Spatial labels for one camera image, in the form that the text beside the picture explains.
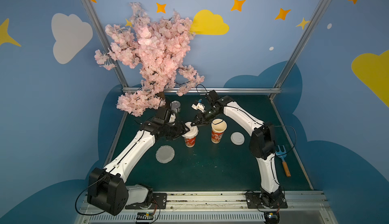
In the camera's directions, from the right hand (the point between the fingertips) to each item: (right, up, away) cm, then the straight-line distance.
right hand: (195, 124), depth 85 cm
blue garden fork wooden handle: (+54, -19, +5) cm, 57 cm away
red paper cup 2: (+14, -2, +5) cm, 15 cm away
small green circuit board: (-25, -44, -12) cm, 52 cm away
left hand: (-4, -2, -5) cm, 7 cm away
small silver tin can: (-14, +11, +24) cm, 30 cm away
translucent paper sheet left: (-18, -19, +6) cm, 27 cm away
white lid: (-1, -3, -5) cm, 6 cm away
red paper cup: (-3, -6, -5) cm, 9 cm away
